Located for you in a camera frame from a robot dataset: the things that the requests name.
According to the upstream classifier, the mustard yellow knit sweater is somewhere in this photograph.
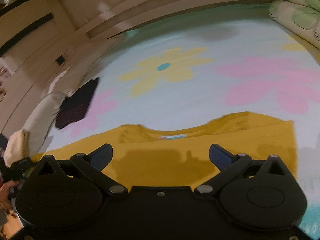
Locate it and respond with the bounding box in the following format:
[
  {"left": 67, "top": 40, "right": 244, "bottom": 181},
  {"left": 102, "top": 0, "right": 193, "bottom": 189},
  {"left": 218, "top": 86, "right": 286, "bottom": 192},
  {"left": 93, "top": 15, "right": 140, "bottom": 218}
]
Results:
[{"left": 31, "top": 111, "right": 298, "bottom": 189}]

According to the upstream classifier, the person's left hand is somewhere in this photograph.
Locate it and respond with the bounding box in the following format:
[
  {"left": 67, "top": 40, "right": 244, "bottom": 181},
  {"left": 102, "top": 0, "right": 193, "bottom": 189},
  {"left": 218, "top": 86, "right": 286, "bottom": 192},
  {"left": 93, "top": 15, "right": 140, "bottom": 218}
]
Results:
[{"left": 0, "top": 180, "right": 19, "bottom": 211}]

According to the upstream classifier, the beige folded cloth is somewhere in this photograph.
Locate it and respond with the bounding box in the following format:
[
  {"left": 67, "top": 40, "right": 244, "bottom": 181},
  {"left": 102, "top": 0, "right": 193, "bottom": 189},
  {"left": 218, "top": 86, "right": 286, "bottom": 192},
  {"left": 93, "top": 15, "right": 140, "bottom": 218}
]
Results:
[{"left": 3, "top": 129, "right": 29, "bottom": 167}]

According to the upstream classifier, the dark folded striped garment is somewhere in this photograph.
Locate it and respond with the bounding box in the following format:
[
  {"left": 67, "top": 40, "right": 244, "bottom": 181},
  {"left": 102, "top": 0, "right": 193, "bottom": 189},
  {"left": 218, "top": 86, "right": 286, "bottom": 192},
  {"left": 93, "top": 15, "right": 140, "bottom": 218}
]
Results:
[{"left": 55, "top": 77, "right": 99, "bottom": 129}]

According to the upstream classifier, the grey white pillow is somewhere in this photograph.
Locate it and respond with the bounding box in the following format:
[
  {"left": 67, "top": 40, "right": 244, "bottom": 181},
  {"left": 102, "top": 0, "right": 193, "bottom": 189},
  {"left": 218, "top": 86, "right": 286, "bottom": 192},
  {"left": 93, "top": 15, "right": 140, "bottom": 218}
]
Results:
[{"left": 23, "top": 36, "right": 123, "bottom": 156}]

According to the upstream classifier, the floral bed sheet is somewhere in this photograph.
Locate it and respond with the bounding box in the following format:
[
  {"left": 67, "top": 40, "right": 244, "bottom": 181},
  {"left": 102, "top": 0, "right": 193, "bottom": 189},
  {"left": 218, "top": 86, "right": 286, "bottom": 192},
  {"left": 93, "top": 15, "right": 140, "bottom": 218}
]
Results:
[{"left": 41, "top": 4, "right": 319, "bottom": 239}]

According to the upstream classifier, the wooden headboard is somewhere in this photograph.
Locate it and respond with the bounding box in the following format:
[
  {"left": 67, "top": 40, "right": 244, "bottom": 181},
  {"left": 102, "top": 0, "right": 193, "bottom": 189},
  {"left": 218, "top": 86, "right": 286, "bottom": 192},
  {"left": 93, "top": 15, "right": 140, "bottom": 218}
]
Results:
[{"left": 0, "top": 0, "right": 288, "bottom": 136}]

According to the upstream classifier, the floral rolled duvet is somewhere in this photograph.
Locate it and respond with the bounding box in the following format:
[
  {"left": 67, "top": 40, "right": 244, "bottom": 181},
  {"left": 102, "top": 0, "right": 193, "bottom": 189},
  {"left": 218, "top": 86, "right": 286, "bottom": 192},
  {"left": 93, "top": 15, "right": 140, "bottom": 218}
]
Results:
[{"left": 269, "top": 0, "right": 319, "bottom": 48}]

